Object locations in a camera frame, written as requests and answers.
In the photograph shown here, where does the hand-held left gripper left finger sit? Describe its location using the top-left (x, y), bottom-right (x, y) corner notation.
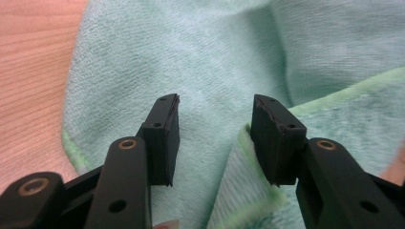
top-left (136, 93), bottom-right (181, 188)

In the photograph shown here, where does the mint green towel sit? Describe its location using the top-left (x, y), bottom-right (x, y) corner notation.
top-left (60, 0), bottom-right (405, 229)

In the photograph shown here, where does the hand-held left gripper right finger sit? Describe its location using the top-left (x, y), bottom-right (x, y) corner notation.
top-left (249, 94), bottom-right (309, 187)

